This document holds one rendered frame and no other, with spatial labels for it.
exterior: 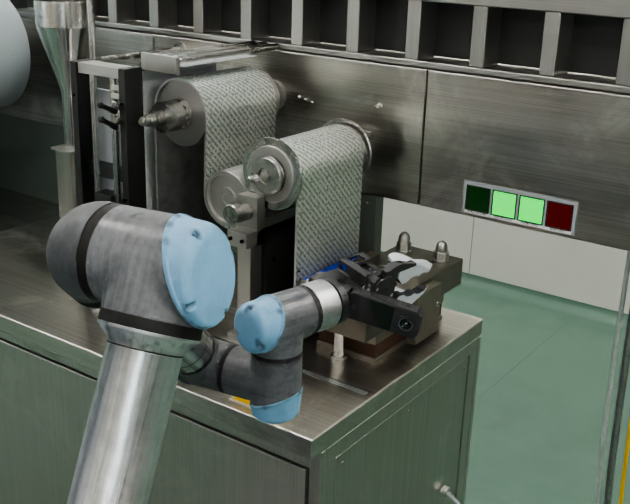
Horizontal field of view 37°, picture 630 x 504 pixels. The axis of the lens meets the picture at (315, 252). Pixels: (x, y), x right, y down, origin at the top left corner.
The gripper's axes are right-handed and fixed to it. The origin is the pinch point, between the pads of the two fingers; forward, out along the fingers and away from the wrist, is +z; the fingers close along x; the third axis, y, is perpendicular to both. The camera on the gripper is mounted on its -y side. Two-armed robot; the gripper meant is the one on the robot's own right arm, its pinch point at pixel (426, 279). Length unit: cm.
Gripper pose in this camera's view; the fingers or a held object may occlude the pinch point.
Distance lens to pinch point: 152.7
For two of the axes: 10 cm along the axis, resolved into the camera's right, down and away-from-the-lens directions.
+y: -6.5, -4.4, 6.2
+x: -1.6, 8.7, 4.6
